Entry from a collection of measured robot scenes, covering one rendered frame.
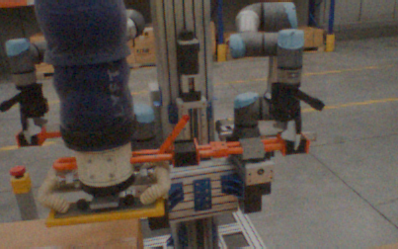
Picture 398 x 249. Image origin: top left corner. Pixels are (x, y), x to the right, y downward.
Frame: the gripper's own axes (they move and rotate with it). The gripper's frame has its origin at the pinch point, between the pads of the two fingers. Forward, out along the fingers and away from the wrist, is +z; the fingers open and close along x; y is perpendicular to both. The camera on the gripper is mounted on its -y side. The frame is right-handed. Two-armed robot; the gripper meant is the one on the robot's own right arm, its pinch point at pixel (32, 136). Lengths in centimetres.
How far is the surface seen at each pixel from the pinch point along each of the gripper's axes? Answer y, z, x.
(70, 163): 20.0, -1.1, -28.4
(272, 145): 83, -1, -29
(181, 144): 54, -2, -24
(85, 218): 24.5, 11.1, -40.3
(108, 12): 38, -44, -35
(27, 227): -5.8, 32.7, -10.0
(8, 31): -292, 32, 786
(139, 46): 11, 74, 680
